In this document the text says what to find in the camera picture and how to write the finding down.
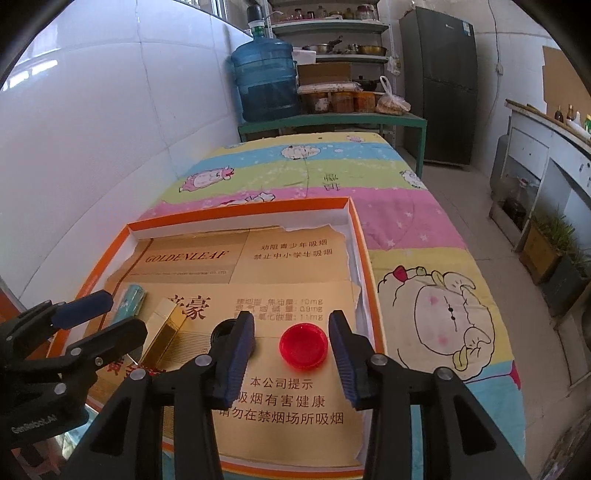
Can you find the tan printed cardboard liner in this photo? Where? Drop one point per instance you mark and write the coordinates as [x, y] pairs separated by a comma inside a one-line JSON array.
[[286, 277]]

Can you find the grey kitchen counter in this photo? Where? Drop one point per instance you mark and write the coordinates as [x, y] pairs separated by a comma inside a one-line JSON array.
[[549, 147]]

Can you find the blue water jug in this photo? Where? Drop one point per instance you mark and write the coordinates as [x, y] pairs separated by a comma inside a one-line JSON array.
[[265, 78]]

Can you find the shallow orange-rimmed cardboard box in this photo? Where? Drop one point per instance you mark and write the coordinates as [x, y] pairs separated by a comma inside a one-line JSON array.
[[363, 265]]

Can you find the black pan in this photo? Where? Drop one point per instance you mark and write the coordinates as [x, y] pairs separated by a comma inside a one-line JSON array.
[[364, 84]]

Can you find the red bottle cap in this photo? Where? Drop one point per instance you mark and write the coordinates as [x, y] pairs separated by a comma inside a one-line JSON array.
[[304, 345]]

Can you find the plastic bag of food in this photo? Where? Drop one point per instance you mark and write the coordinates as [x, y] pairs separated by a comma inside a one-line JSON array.
[[391, 104]]

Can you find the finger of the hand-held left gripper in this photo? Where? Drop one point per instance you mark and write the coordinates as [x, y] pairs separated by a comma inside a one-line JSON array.
[[111, 337], [87, 307]]

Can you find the teal small box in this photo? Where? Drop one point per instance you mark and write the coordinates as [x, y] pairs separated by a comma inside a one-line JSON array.
[[131, 302]]

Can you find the row of small jars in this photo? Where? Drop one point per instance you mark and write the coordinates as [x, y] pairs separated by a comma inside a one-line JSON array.
[[323, 12]]

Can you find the black bottle cap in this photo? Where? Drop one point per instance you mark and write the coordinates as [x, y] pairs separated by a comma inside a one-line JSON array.
[[224, 328]]

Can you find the dark grey refrigerator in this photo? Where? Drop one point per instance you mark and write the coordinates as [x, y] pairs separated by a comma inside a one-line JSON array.
[[438, 83]]

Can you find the green bottle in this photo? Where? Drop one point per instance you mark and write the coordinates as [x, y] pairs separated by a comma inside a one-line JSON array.
[[588, 125]]

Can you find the white metal shelf rack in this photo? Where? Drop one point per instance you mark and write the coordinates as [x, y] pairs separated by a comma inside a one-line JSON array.
[[330, 27]]

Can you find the yellow planter with plant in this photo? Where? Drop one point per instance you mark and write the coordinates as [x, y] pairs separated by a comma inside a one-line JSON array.
[[545, 249]]

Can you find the brass wok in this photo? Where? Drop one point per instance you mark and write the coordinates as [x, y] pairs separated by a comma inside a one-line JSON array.
[[371, 49]]

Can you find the grey gas cylinder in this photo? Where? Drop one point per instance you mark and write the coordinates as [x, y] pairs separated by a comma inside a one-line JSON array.
[[500, 159]]

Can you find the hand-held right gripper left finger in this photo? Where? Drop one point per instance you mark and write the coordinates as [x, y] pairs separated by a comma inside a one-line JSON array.
[[238, 355]]

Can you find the glass jar of preserves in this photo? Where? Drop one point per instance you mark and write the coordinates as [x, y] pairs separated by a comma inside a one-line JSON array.
[[364, 100], [341, 101], [318, 102]]

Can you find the dark planter with plant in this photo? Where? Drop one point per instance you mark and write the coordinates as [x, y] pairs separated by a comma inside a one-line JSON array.
[[570, 284]]

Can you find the gold small box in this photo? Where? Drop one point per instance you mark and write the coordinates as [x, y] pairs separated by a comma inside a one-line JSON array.
[[161, 327]]

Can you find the steel basin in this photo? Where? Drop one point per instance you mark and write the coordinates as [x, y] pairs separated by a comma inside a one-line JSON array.
[[318, 47]]

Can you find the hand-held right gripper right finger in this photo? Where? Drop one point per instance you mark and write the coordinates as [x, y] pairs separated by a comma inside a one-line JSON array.
[[344, 355]]

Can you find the green table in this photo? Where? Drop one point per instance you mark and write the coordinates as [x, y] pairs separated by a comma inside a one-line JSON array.
[[332, 123]]

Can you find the cardboard sheet on wall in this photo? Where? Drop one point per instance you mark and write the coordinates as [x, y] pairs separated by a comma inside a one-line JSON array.
[[561, 78]]

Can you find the brown cardboard box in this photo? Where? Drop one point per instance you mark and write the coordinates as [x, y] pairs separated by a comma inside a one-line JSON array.
[[323, 74]]

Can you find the white foam box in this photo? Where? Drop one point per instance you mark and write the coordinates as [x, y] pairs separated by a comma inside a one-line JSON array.
[[304, 56]]

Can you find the water jug pump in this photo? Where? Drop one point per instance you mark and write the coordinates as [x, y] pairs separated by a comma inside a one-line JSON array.
[[254, 21]]

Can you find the dark glass bottle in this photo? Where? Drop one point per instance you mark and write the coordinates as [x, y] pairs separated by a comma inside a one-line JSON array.
[[558, 114]]

